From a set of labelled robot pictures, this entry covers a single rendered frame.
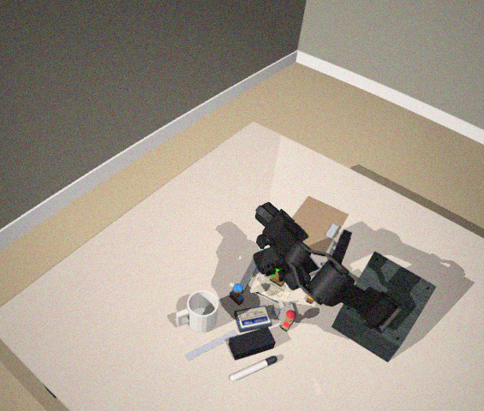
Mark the white inspection card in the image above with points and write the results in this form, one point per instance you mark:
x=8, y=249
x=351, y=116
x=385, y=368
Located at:
x=271, y=291

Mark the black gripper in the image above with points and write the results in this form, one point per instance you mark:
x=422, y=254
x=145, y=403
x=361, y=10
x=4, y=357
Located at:
x=287, y=271

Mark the white mug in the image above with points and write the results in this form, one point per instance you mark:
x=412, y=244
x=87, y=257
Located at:
x=201, y=312

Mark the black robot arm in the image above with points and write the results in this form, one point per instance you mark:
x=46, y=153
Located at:
x=332, y=284

